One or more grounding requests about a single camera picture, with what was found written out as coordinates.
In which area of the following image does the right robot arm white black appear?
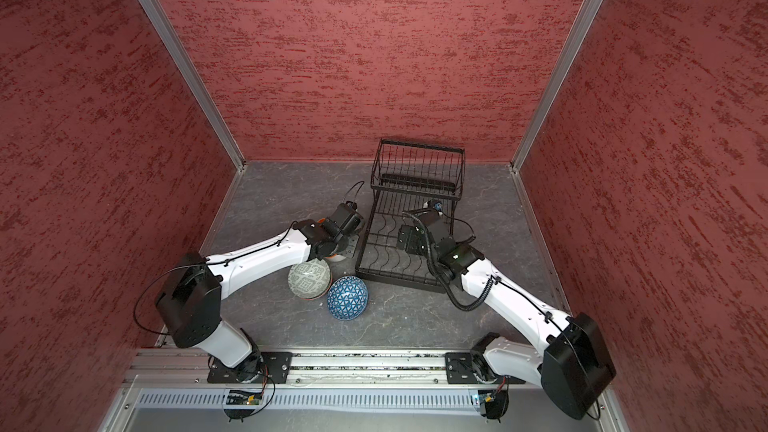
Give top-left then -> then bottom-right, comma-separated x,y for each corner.
398,207 -> 616,419

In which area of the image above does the right corner aluminium profile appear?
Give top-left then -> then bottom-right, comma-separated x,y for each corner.
511,0 -> 604,175

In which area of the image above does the black wire dish rack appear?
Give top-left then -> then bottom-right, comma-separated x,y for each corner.
355,139 -> 465,293

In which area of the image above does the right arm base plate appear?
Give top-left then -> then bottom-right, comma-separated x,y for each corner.
444,352 -> 526,386

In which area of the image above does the blue patterned ceramic bowl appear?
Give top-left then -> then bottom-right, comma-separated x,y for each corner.
327,276 -> 369,321

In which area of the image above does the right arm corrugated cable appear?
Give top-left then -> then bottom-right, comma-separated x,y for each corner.
401,209 -> 499,313

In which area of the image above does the white perforated cable duct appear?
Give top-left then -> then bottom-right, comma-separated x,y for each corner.
135,388 -> 480,415

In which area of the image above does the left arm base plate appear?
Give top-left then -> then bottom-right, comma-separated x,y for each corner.
207,352 -> 294,386

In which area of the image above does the corner aluminium profile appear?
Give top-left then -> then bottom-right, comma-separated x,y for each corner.
138,0 -> 247,173
511,0 -> 604,175

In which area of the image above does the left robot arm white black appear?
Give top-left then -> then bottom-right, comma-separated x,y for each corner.
155,201 -> 363,381

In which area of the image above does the aluminium mounting rail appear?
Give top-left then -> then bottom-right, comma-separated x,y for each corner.
123,348 -> 471,388

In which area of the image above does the left corner aluminium profile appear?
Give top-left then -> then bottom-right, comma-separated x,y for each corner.
138,0 -> 247,173

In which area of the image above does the white pink bowl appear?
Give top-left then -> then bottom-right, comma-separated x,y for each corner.
326,251 -> 354,263

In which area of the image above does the green patterned ceramic bowl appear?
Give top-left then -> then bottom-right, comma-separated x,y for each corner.
288,259 -> 332,300

